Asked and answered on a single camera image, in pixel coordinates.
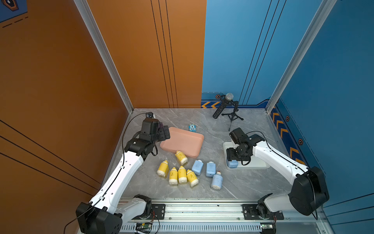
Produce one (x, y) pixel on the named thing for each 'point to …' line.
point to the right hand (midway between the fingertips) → (231, 157)
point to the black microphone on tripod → (226, 100)
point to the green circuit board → (146, 225)
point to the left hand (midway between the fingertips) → (160, 128)
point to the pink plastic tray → (189, 143)
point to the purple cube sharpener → (161, 125)
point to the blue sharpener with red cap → (217, 181)
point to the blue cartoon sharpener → (192, 127)
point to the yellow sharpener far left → (163, 168)
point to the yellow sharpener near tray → (182, 158)
